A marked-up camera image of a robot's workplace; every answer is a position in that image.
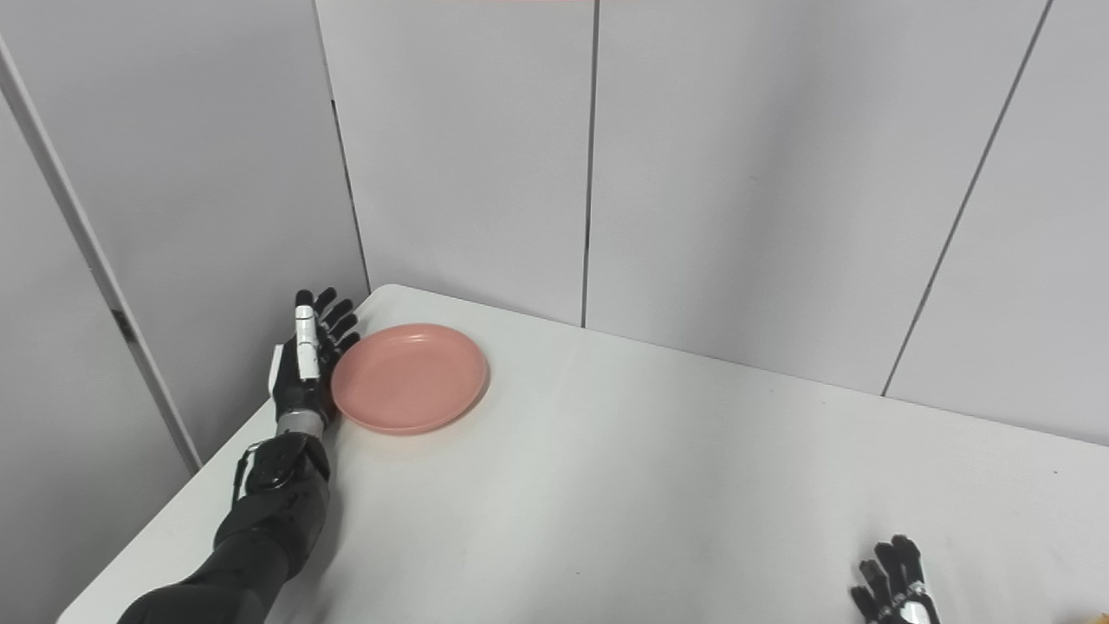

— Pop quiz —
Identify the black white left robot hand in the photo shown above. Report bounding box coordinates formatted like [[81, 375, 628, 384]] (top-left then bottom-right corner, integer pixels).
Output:
[[269, 288, 362, 427]]

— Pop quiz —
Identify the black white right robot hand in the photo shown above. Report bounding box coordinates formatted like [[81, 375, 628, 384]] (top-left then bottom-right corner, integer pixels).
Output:
[[848, 534, 943, 624]]

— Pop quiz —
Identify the pink round plate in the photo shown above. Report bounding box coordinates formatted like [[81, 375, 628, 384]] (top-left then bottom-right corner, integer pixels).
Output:
[[330, 323, 490, 437]]

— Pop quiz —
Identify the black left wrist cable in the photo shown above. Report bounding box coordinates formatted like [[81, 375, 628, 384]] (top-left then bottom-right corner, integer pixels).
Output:
[[230, 439, 271, 505]]

